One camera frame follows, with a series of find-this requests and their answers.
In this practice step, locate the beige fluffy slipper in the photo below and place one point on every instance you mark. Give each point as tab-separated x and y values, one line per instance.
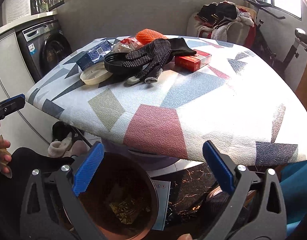
58	148

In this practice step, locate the geometric patterned table cover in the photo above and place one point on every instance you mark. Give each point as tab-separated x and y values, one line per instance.
237	101

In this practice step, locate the cream round plastic lid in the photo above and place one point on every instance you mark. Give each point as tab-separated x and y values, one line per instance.
95	74

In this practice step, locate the orange foam fruit net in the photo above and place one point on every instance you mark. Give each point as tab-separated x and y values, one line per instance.
146	36

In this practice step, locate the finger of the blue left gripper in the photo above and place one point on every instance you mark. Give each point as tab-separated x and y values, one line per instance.
18	100

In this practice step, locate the white cabinet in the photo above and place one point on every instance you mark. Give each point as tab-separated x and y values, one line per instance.
28	127

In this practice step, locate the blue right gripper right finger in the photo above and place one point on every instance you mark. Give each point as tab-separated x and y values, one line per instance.
222	167

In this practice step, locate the black exercise bike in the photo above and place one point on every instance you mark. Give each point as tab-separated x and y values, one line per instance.
282	35

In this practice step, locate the pile of clothes on chair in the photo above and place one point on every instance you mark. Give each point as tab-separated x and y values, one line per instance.
224	21

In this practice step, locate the blue printed paper packet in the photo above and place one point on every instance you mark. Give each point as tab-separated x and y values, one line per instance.
94	55

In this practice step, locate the grey front-load washing machine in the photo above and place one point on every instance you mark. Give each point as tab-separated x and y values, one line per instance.
43	46

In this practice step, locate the crumpled white plastic wrapper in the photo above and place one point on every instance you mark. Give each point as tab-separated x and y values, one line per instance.
127	45

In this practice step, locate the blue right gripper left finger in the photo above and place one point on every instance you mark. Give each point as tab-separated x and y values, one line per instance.
85	167

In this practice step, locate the brown round trash bin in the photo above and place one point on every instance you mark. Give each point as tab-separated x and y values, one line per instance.
121	199

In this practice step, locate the person's left hand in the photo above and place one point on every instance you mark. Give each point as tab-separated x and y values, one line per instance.
5	158

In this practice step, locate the red cigarette box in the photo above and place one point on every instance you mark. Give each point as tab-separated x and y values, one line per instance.
194	62

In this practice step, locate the white perforated laundry basket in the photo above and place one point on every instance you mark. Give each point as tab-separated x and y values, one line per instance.
14	9

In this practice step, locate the black dotted glove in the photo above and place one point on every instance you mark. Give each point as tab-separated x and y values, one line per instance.
152	58

